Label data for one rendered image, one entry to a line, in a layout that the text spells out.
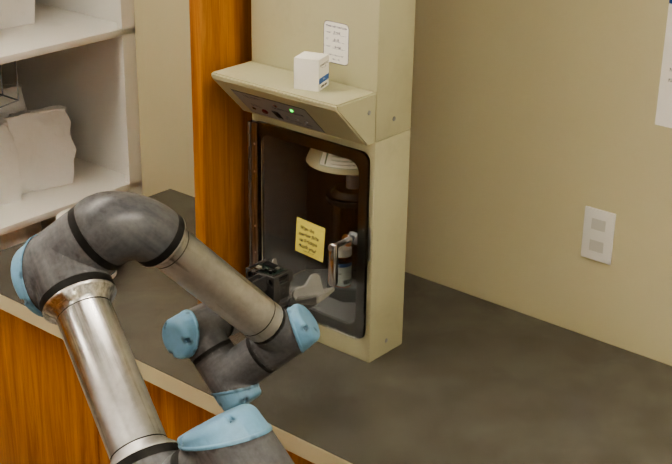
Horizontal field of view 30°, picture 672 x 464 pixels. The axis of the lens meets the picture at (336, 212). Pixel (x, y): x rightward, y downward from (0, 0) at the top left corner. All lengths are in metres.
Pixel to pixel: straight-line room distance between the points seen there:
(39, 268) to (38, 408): 1.12
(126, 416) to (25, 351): 1.18
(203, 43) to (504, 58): 0.64
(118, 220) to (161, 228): 0.07
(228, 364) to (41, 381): 0.88
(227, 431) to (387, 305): 0.92
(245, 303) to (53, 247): 0.33
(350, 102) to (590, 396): 0.74
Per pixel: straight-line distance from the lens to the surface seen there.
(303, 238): 2.54
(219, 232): 2.65
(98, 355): 1.85
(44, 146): 3.50
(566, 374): 2.57
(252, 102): 2.45
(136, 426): 1.80
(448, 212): 2.86
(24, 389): 3.02
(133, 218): 1.88
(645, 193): 2.58
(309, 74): 2.32
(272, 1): 2.46
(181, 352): 2.16
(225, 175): 2.62
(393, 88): 2.37
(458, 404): 2.43
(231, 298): 2.01
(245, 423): 1.69
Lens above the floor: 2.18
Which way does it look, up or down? 22 degrees down
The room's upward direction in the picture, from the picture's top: 1 degrees clockwise
